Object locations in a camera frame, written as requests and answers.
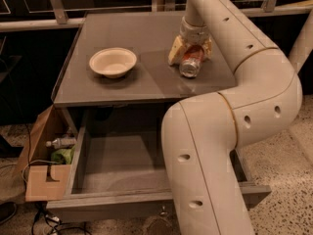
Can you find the white diagonal support post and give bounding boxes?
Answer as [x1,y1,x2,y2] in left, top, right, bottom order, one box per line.
[289,10,313,72]

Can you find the grey wooden cabinet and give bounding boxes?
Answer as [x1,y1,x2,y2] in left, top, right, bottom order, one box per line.
[51,11,243,139]

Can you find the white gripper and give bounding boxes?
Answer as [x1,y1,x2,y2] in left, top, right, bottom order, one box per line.
[168,16,212,66]

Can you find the metal drawer knob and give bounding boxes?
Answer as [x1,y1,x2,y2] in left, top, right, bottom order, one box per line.
[159,206,169,217]

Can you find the green plastic bag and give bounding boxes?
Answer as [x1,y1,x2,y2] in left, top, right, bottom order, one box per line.
[51,147,75,165]

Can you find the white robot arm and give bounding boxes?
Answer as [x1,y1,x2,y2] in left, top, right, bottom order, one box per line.
[161,0,302,235]

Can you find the brown cardboard box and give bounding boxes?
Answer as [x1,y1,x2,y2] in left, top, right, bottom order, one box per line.
[14,106,71,202]

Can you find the metal window railing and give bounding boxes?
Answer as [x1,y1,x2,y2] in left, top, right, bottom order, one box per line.
[0,0,313,33]

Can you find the open grey top drawer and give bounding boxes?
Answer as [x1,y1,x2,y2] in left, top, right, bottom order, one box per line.
[46,116,272,223]

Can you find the clear plastic bottle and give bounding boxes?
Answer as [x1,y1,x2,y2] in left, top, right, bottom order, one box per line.
[46,137,76,149]

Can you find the red coke can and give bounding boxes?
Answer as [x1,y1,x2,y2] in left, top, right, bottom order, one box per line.
[179,45,204,78]

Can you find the white paper bowl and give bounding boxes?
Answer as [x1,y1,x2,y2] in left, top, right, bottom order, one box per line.
[89,48,137,78]

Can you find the black floor cables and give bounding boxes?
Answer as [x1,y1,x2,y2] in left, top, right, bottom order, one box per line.
[0,201,92,235]

